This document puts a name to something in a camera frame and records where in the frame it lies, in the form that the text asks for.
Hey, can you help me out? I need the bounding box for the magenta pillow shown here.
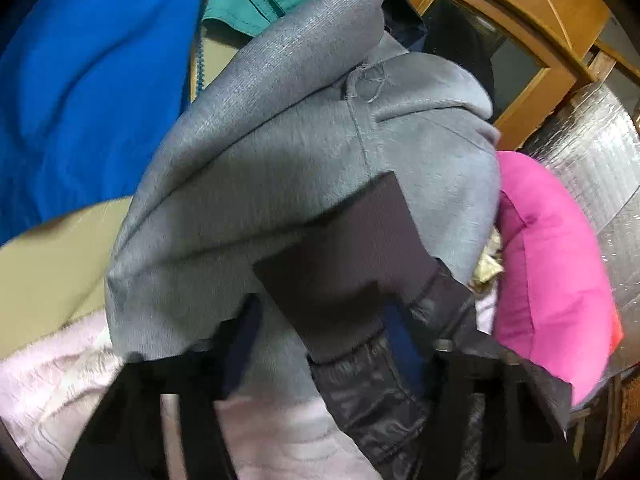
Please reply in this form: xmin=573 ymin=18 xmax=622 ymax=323
xmin=494 ymin=151 xmax=624 ymax=405

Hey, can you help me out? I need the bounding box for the silver foil insulation sheet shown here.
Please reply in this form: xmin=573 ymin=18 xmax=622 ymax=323
xmin=520 ymin=82 xmax=639 ymax=377

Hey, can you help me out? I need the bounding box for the white pink bed blanket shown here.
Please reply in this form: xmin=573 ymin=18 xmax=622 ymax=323
xmin=0 ymin=288 xmax=501 ymax=480

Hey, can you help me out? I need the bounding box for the beige sofa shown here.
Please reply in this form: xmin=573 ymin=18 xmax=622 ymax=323
xmin=0 ymin=24 xmax=252 ymax=361

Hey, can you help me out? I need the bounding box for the grey coat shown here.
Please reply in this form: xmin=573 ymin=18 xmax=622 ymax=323
xmin=105 ymin=0 xmax=502 ymax=401

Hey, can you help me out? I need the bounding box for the black quilted puffer jacket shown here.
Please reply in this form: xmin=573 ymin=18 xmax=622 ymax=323
xmin=254 ymin=174 xmax=570 ymax=479

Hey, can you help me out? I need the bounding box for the wooden cabinet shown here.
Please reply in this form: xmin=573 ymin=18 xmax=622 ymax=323
xmin=409 ymin=0 xmax=611 ymax=150

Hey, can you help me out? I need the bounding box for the blue jacket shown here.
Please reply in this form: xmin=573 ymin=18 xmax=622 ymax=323
xmin=1 ymin=0 xmax=201 ymax=240

